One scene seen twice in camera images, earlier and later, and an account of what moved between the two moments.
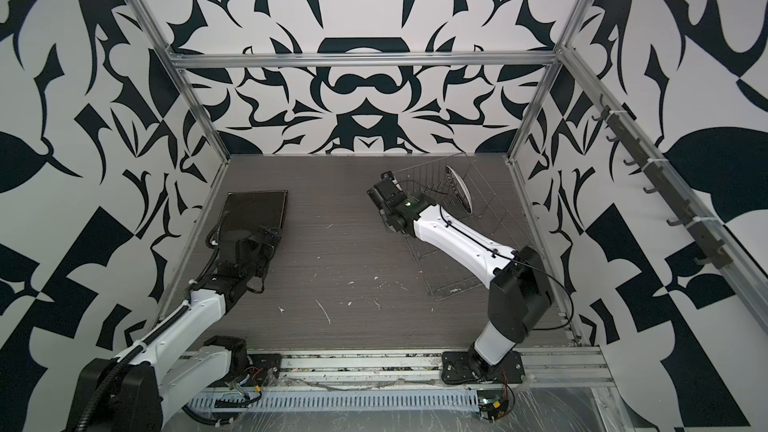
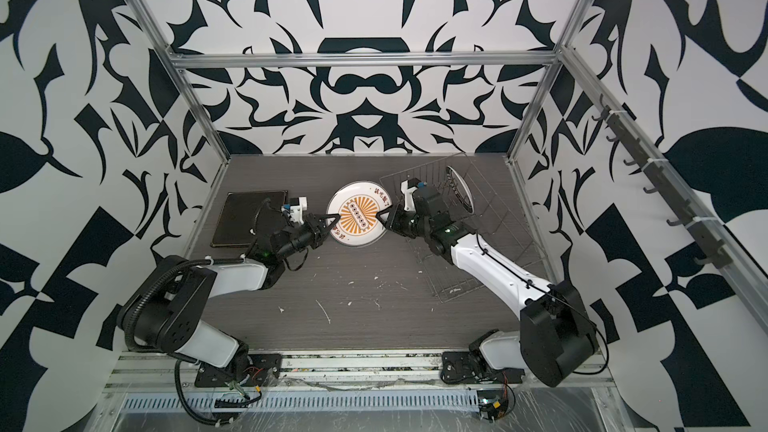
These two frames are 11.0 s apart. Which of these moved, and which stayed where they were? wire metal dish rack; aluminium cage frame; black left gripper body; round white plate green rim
Moved: black left gripper body
Stayed: aluminium cage frame; round white plate green rim; wire metal dish rack
